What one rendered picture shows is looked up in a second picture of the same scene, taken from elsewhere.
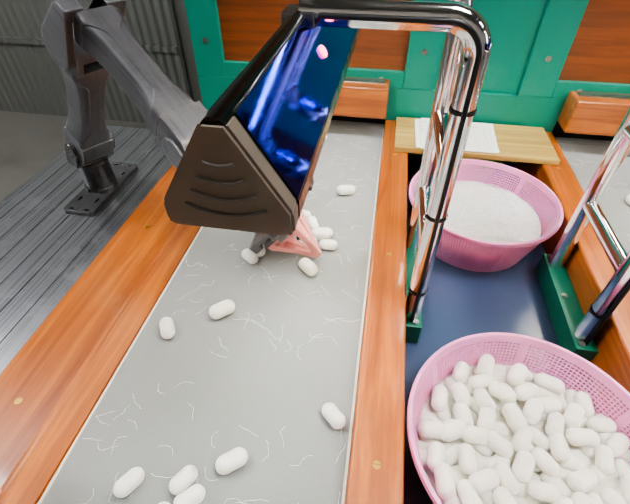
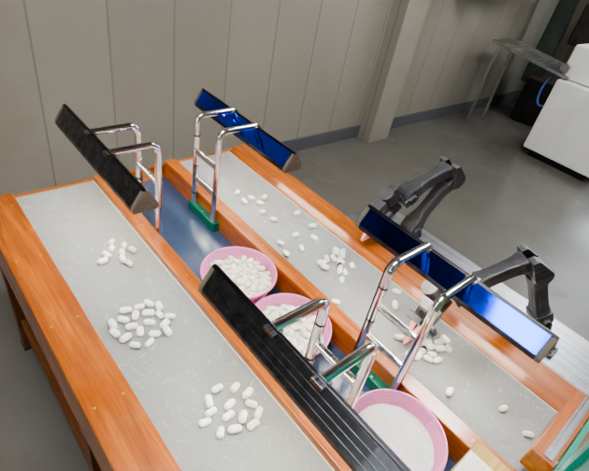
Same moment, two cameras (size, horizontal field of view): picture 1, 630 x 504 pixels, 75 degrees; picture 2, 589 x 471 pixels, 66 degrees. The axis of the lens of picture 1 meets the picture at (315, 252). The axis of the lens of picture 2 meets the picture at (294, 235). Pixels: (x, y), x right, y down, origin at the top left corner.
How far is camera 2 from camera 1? 142 cm
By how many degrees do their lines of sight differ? 85
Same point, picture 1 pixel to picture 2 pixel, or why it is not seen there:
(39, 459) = (369, 256)
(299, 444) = (335, 293)
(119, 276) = not seen: hidden behind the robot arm
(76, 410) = (380, 265)
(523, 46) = not seen: outside the picture
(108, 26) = (513, 259)
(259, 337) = not seen: hidden behind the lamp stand
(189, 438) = (354, 279)
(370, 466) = (317, 293)
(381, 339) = (348, 323)
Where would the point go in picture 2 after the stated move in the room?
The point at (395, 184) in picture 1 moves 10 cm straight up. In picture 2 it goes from (437, 407) to (450, 387)
